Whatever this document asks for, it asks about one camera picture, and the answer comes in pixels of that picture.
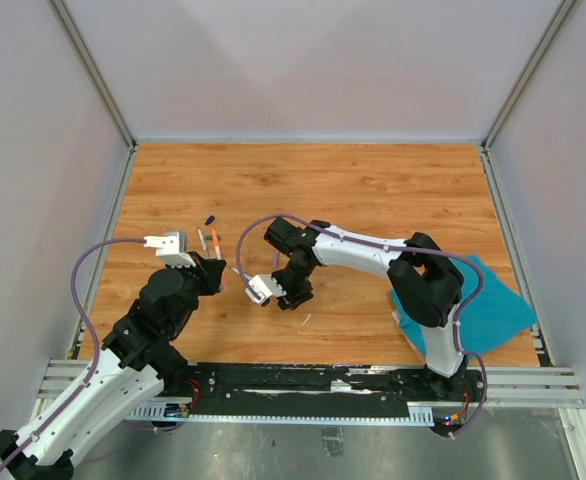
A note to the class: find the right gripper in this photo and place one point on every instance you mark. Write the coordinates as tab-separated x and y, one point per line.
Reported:
293	297

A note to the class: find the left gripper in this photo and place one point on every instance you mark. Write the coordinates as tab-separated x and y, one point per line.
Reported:
209	270

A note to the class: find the orange pen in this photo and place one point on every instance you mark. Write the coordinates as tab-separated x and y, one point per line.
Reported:
216	243

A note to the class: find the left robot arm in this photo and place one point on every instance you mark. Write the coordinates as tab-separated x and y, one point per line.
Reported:
135	363

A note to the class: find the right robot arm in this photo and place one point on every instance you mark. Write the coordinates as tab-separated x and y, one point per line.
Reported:
427	285

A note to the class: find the teal cloth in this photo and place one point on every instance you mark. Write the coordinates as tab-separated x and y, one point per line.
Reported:
492	319

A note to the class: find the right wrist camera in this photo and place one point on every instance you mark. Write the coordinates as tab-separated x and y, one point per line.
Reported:
262	288

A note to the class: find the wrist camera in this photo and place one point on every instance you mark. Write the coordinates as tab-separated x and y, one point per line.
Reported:
170	249
262	288

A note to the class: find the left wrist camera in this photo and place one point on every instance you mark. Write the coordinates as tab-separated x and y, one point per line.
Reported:
170	249

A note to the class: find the white cable duct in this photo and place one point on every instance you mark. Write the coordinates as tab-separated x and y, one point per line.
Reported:
364	412

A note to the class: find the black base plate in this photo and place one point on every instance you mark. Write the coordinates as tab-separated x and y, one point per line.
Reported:
300	384

